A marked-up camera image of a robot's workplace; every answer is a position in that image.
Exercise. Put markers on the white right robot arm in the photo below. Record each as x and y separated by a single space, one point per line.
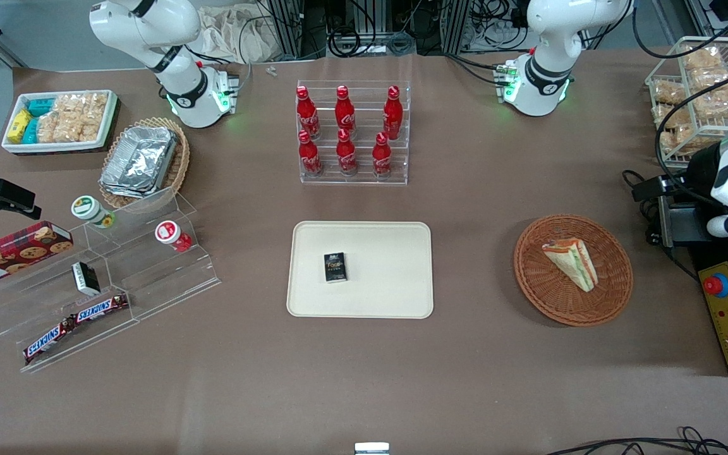
181 95

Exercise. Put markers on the clear acrylic bottle rack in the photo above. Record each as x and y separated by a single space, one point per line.
364 180

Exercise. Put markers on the small black white box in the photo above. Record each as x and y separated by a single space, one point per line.
86 279

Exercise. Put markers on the clear rice cracker bag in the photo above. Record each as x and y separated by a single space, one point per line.
83 104
54 127

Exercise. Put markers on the brown snickers bar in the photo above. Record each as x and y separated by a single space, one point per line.
48 341
102 308

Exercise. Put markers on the beige rectangular tray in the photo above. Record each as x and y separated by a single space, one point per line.
389 272

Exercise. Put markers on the red tartan cookie box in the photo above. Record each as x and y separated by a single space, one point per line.
16 253

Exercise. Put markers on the yellow snack packet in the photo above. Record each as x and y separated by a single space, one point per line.
19 125

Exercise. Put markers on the clear acrylic stepped shelf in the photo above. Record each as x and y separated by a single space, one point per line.
149 278

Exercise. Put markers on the white rectangular snack bin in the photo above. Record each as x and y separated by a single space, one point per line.
54 146

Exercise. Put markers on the stacked aluminium foil trays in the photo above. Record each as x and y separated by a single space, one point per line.
139 161

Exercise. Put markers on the beige cloth bag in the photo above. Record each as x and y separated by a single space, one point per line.
237 31

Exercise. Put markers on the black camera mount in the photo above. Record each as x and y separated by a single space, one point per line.
4 194

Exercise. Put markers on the red cola bottle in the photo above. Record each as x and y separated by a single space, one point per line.
307 117
309 158
345 114
382 159
393 117
346 157

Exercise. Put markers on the clear fried snack bag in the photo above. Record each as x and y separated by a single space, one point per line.
677 136
668 93
718 101
702 58

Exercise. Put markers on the brown round wicker basket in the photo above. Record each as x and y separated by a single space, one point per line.
547 297

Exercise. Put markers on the red lid white cup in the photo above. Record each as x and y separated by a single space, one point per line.
168 233

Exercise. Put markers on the triangular sandwich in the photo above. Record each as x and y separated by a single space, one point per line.
571 262

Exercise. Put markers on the light oval wicker basket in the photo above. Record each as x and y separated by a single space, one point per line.
179 158

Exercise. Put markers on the teal snack packet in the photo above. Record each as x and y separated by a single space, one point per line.
31 131
40 106

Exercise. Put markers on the red emergency stop button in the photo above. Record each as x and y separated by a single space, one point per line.
716 285

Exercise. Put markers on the black grey device box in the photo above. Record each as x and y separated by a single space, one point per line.
683 224

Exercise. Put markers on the green lid white cup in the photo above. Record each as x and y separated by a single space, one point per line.
88 209

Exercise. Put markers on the small black card box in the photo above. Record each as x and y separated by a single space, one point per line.
335 267

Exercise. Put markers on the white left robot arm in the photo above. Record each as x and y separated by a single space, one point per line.
544 63

